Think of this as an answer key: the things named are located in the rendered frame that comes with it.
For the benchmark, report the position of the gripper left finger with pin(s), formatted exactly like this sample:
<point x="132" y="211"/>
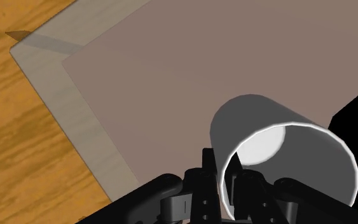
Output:
<point x="203" y="192"/>

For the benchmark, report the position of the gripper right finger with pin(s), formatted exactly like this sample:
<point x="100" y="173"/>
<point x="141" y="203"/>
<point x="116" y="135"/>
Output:
<point x="259" y="198"/>

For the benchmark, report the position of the white cup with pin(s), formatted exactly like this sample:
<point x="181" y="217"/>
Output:
<point x="309" y="155"/>

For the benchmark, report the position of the pale wooden table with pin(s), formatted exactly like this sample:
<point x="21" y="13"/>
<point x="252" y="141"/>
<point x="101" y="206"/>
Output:
<point x="166" y="77"/>

